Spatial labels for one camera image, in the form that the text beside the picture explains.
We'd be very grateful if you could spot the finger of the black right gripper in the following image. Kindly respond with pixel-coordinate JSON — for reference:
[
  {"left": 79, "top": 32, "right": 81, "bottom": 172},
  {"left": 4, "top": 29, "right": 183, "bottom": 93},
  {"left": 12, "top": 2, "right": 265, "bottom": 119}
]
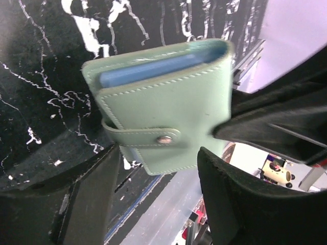
[{"left": 213, "top": 47, "right": 326, "bottom": 163}]

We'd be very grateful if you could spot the mint green card holder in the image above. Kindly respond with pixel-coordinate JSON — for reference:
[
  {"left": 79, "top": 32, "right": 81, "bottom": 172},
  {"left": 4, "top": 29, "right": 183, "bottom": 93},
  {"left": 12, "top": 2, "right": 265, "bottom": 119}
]
[{"left": 81, "top": 39, "right": 233, "bottom": 176}]

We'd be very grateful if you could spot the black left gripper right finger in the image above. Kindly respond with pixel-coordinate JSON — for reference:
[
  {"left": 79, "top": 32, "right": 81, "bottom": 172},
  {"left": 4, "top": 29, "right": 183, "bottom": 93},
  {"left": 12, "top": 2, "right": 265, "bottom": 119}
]
[{"left": 197, "top": 148, "right": 326, "bottom": 244}]

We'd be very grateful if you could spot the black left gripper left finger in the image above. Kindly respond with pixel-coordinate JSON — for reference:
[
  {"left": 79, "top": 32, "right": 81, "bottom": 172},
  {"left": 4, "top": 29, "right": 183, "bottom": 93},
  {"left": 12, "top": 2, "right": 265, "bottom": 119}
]
[{"left": 1, "top": 144, "right": 120, "bottom": 244}]

